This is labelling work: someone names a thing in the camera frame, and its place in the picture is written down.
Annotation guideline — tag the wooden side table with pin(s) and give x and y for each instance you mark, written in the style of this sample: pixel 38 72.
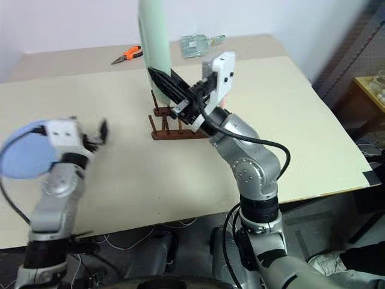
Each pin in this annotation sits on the wooden side table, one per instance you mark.
pixel 365 99

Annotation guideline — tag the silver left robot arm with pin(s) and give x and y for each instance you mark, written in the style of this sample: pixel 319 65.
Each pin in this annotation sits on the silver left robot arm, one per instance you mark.
pixel 57 183

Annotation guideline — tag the clear plastic bag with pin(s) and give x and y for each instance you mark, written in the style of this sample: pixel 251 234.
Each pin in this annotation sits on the clear plastic bag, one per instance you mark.
pixel 192 45

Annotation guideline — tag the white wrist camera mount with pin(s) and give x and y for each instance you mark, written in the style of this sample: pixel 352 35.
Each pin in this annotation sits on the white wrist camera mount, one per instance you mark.
pixel 224 69
pixel 64 134

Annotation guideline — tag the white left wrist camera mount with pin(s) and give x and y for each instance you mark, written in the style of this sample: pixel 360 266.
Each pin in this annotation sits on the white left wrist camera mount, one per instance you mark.
pixel 64 134

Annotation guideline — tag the blue plate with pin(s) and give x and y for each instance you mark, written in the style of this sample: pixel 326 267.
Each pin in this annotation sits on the blue plate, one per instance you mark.
pixel 24 156

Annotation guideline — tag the large cream table board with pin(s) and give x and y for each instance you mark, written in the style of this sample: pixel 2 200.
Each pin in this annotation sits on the large cream table board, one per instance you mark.
pixel 135 180

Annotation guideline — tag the black tape patch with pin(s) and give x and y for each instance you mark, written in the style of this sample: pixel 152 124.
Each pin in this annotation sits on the black tape patch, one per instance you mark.
pixel 371 177

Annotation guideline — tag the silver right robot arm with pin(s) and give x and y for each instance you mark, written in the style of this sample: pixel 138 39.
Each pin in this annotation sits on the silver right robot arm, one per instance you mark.
pixel 255 162

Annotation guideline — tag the grey robot leg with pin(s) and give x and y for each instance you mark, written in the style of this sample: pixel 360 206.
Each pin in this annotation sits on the grey robot leg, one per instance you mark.
pixel 164 250
pixel 221 256

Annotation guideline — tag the clear glass cup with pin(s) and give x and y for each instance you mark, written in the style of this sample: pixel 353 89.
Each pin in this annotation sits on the clear glass cup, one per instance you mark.
pixel 377 80

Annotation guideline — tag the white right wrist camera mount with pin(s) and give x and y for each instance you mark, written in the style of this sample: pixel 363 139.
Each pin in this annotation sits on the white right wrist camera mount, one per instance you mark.
pixel 224 69

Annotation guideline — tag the white sneaker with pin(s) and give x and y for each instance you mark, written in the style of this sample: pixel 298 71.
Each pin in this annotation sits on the white sneaker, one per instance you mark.
pixel 326 263

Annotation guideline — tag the grey pegboard panel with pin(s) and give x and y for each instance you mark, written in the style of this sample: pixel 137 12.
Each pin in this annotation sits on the grey pegboard panel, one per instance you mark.
pixel 361 45

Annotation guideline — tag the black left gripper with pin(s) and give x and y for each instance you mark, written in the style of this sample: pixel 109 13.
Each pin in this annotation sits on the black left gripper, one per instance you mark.
pixel 91 143

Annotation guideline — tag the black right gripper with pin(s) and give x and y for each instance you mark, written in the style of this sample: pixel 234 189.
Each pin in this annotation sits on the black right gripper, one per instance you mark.
pixel 195 100

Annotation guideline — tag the black trouser leg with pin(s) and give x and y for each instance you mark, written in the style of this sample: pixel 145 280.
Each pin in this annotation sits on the black trouser leg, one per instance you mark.
pixel 364 260

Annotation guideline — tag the pale green cylinder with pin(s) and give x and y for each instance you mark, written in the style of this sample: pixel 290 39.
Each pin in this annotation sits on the pale green cylinder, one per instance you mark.
pixel 155 36

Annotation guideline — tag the wooden dish rack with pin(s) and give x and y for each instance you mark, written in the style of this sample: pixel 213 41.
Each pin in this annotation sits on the wooden dish rack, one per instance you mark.
pixel 168 135

